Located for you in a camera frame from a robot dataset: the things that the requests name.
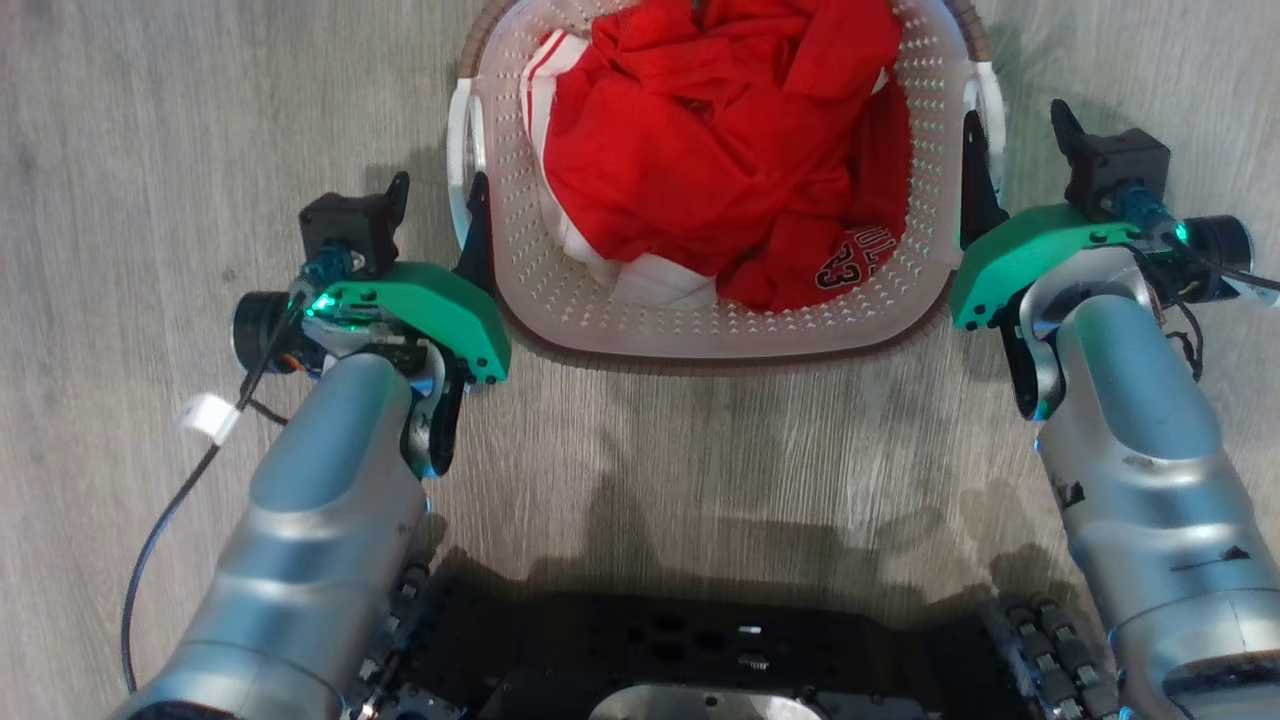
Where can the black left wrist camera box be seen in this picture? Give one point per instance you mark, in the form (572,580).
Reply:
(345,225)

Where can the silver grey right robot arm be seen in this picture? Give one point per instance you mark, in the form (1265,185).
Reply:
(1150,450)

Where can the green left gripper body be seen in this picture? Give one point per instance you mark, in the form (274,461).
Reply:
(440,305)

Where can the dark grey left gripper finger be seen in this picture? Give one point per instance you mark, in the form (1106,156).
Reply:
(399,200)
(479,240)

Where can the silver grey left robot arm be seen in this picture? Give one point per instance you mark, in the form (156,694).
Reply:
(320,500)

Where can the white perforated plastic laundry basket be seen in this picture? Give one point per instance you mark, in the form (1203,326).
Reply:
(700,335)

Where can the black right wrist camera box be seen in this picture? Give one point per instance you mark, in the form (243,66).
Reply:
(1115,165)

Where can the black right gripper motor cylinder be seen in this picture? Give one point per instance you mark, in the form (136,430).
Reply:
(1222,250)

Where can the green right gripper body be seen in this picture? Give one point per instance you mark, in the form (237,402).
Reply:
(1020,255)

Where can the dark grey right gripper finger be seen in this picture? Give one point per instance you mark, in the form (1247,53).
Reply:
(1067,130)
(980,200)

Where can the red and white basketball jersey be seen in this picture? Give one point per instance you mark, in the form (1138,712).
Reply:
(700,150)

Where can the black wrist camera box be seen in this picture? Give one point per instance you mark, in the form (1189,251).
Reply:
(1115,165)
(345,225)

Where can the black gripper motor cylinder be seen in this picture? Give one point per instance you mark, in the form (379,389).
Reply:
(1222,250)
(262,330)

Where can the black wheeled robot base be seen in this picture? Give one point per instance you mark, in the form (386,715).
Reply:
(700,650)

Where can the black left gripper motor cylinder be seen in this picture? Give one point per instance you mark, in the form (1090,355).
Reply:
(262,330)

